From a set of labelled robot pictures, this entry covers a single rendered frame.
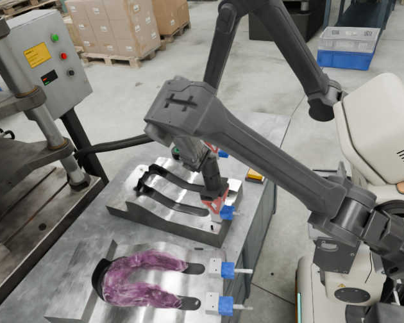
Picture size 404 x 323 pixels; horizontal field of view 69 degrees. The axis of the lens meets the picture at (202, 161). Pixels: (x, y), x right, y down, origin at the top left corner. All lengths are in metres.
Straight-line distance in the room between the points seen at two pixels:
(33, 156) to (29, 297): 0.54
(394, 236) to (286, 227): 1.53
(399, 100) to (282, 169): 0.30
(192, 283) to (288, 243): 1.18
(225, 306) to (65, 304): 0.46
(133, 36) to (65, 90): 3.25
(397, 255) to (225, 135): 0.39
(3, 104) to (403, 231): 1.23
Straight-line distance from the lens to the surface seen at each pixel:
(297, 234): 2.10
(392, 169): 0.69
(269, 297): 1.87
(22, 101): 1.25
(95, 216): 1.33
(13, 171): 1.36
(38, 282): 1.26
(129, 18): 4.63
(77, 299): 1.01
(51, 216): 1.47
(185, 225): 1.05
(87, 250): 1.09
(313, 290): 1.61
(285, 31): 0.80
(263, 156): 0.46
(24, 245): 1.43
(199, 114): 0.41
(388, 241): 0.63
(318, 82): 0.88
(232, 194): 1.15
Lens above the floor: 1.71
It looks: 41 degrees down
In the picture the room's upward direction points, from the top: 10 degrees counter-clockwise
